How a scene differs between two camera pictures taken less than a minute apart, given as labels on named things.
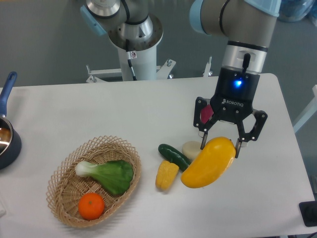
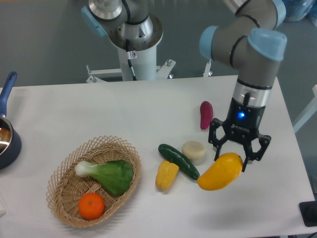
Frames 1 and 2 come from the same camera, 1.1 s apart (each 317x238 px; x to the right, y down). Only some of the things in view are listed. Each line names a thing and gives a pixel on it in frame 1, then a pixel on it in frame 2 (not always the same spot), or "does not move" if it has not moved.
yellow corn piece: x=166 y=173 does not move
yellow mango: x=214 y=159 → x=223 y=171
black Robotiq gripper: x=233 y=101 → x=241 y=125
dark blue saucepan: x=10 y=138 does not move
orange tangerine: x=91 y=206 does not move
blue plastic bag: x=293 y=11 does not move
